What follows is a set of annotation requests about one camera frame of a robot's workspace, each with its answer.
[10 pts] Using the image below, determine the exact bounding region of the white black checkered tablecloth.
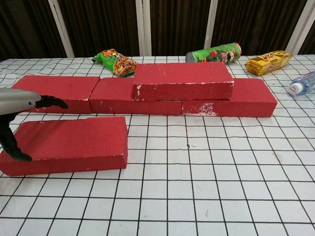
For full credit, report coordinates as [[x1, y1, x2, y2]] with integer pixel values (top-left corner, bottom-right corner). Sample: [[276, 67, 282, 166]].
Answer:
[[0, 54, 315, 236]]

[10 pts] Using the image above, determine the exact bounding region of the yellow biscuit pack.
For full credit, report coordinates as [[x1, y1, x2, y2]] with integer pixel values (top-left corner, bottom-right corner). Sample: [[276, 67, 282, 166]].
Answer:
[[245, 50, 293, 76]]

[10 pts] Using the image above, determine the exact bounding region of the green chips can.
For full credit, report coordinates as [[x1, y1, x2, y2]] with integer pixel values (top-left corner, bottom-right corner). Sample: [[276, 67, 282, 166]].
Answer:
[[185, 42, 243, 64]]

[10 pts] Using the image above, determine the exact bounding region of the green snack bag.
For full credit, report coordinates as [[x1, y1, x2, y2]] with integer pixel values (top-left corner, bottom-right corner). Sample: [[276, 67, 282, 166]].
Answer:
[[92, 48, 138, 78]]

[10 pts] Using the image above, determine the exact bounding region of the red brick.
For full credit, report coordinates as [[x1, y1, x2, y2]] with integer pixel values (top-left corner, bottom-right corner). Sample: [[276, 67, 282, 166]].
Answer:
[[133, 61, 234, 101], [181, 78, 278, 118], [11, 75, 101, 115], [0, 116, 128, 177], [89, 78, 183, 116]]

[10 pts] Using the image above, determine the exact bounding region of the white metal frame post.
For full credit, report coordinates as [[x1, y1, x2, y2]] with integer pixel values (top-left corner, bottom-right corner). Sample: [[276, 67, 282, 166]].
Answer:
[[48, 0, 75, 59], [205, 0, 220, 48], [286, 0, 315, 55], [135, 0, 152, 57]]

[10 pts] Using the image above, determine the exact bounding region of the clear water bottle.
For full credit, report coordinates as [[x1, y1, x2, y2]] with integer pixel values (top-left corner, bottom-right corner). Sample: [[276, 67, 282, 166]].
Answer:
[[286, 70, 315, 96]]

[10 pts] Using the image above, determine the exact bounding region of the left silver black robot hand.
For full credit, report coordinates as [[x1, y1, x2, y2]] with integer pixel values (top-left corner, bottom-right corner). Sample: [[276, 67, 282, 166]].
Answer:
[[0, 88, 69, 162]]

